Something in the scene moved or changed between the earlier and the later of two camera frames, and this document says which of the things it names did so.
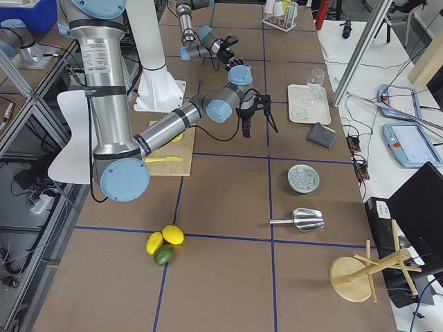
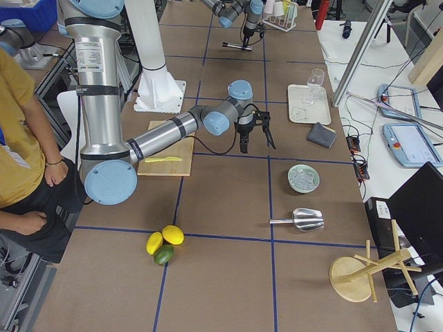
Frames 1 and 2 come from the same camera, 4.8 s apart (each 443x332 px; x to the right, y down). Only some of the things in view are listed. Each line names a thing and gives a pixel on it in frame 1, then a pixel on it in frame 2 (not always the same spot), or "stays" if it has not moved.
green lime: (163, 254) stays
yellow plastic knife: (172, 158) stays
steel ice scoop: (304, 218) stays
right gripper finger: (269, 117) -> (270, 142)
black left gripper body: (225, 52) -> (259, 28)
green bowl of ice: (303, 178) stays
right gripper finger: (246, 127) -> (243, 142)
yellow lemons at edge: (173, 234) stays
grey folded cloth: (322, 135) stays
